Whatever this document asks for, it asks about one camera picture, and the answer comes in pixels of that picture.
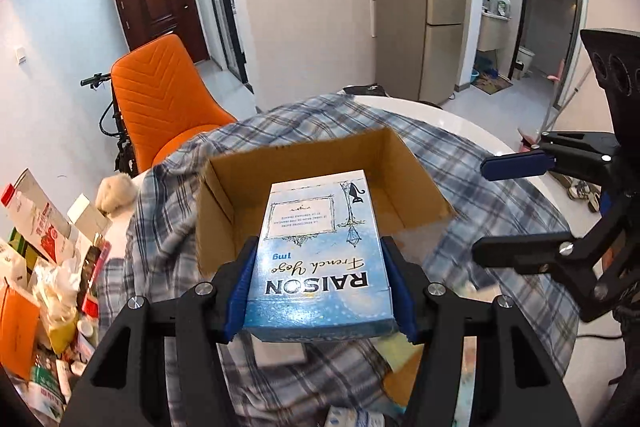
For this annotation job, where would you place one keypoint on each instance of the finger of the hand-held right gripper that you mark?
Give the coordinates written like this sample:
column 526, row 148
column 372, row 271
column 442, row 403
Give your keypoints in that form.
column 520, row 249
column 515, row 164

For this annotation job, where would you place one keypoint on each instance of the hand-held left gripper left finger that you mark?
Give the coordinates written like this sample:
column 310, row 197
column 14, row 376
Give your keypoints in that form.
column 235, row 302

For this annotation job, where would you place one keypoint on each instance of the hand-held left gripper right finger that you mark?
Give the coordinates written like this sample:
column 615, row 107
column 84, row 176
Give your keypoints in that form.
column 400, row 302

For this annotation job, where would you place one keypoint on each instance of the brown cardboard box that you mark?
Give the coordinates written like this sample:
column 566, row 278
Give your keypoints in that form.
column 225, row 212

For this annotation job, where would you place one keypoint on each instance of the light blue printed box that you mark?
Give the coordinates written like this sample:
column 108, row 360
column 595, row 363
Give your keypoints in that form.
column 315, row 252

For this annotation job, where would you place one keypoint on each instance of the white flat packet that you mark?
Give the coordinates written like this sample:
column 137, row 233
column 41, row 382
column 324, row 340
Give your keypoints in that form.
column 280, row 353

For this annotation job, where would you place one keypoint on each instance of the pair of shoes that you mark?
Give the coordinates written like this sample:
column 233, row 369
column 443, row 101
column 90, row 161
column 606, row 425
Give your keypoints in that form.
column 582, row 194

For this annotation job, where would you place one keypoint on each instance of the yellow orange packet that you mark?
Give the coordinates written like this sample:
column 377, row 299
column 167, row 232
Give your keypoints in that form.
column 402, row 379

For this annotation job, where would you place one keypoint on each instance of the patterned door mat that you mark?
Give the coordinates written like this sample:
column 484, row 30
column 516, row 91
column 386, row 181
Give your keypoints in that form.
column 492, row 84

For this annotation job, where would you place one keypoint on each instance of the blue basin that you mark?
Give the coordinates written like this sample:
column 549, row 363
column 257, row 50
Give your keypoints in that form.
column 481, row 74

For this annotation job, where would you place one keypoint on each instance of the blue plaid cloth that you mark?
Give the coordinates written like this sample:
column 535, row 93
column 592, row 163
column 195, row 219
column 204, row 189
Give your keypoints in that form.
column 165, row 227

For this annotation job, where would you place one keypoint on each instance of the blue white packet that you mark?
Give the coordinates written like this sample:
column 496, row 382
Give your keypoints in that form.
column 355, row 418

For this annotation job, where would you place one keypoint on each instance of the white sink cabinet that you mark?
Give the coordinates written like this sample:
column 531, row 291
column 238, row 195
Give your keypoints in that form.
column 492, row 32

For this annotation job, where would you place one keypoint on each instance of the white detergent bottle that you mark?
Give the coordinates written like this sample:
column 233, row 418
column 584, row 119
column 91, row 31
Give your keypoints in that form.
column 502, row 6

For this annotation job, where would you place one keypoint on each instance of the cream plush toy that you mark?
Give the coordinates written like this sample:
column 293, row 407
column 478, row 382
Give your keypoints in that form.
column 115, row 192

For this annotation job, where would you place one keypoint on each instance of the dark cloth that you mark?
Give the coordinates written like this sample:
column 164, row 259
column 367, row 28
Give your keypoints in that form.
column 367, row 90

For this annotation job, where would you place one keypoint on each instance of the small white box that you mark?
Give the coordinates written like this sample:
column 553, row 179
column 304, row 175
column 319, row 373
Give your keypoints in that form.
column 90, row 217

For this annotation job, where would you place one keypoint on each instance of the pile of mixed packets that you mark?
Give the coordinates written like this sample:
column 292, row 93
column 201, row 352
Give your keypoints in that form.
column 60, row 307

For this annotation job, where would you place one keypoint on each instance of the beige refrigerator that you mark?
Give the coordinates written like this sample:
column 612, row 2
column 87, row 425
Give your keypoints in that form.
column 430, row 7

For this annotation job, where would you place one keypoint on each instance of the black bicycle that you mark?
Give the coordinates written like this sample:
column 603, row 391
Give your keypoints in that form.
column 120, row 142

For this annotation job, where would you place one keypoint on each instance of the orange chair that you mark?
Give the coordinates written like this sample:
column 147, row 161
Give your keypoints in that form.
column 160, row 102

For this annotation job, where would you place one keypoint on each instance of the white red carton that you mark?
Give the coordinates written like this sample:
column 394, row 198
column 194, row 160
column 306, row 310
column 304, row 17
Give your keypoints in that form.
column 35, row 217

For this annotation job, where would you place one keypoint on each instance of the orange paper packet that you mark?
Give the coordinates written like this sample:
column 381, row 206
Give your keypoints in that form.
column 17, row 332

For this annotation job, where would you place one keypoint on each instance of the white wall switch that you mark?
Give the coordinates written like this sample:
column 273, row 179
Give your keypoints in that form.
column 21, row 55

